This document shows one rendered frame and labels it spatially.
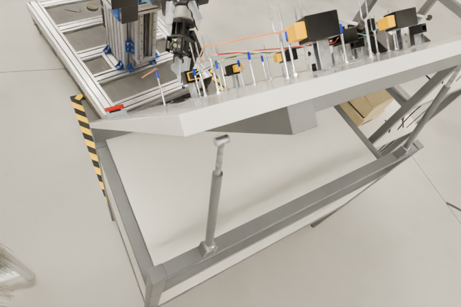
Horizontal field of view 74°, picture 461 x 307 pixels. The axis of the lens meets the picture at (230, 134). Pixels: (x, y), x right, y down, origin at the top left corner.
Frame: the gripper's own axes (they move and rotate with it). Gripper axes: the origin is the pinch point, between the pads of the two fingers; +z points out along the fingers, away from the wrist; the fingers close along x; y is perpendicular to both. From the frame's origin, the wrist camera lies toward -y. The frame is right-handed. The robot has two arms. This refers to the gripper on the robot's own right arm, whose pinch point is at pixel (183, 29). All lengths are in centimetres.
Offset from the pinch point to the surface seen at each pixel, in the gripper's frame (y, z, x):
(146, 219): 12, 57, -25
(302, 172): 11, 64, 41
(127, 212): 8, 55, -30
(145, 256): 22, 62, -29
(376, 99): -10, 54, 104
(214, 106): 72, -10, -20
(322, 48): 54, -6, 7
